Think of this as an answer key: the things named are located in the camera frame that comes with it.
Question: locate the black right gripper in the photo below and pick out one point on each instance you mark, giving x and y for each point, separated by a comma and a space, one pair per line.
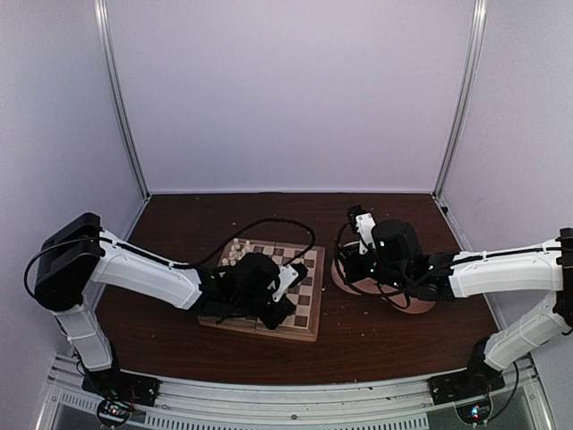
350, 263

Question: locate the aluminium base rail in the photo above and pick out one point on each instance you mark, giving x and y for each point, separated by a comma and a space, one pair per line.
404, 403

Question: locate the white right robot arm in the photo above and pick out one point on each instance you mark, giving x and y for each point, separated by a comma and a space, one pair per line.
546, 267

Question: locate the aluminium frame post right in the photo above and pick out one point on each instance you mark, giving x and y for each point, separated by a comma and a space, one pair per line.
474, 50

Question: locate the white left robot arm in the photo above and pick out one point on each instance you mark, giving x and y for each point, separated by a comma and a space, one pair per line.
83, 252

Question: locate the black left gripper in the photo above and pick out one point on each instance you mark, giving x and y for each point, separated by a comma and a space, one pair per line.
274, 319

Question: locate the white chess pieces row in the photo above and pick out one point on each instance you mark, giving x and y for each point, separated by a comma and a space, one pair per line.
236, 251

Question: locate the aluminium frame post left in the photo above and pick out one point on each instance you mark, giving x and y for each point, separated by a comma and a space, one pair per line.
117, 94

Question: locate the aluminium frame post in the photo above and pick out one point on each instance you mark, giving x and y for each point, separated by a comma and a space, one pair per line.
474, 50
117, 94

